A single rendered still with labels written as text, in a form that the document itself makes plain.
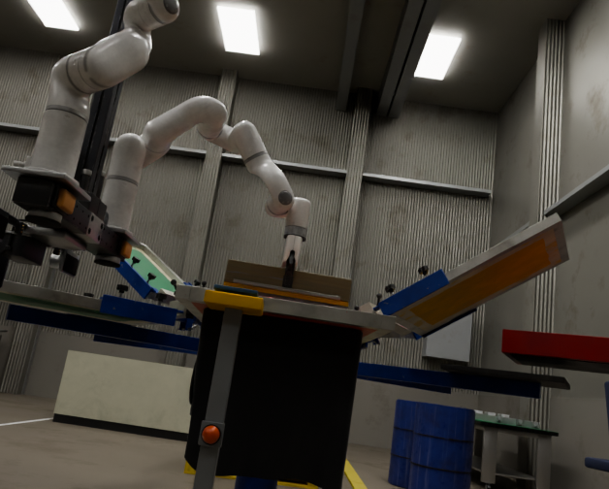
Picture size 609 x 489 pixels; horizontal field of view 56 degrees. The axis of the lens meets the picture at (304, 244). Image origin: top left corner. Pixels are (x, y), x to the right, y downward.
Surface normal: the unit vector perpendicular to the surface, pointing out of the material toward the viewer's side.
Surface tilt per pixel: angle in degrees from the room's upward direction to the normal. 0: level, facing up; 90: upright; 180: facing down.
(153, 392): 90
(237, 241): 90
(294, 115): 90
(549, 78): 90
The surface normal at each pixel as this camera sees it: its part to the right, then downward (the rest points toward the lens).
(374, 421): 0.01, -0.24
